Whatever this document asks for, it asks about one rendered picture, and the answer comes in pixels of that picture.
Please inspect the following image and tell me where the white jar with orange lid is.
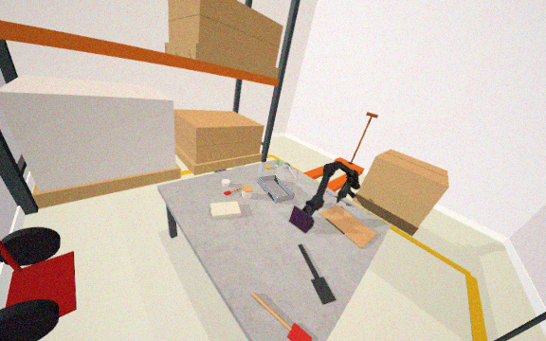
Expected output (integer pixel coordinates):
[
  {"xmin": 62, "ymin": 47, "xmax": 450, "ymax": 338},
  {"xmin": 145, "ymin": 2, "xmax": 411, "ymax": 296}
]
[{"xmin": 242, "ymin": 186, "xmax": 253, "ymax": 199}]

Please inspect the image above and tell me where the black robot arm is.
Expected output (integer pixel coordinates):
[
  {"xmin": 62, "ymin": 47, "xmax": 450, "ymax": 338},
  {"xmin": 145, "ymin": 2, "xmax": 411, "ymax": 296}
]
[{"xmin": 302, "ymin": 161, "xmax": 360, "ymax": 217}]

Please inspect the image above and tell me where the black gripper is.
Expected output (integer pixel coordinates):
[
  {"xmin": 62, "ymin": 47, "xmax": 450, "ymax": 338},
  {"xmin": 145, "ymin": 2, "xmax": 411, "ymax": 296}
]
[{"xmin": 336, "ymin": 184, "xmax": 350, "ymax": 203}]

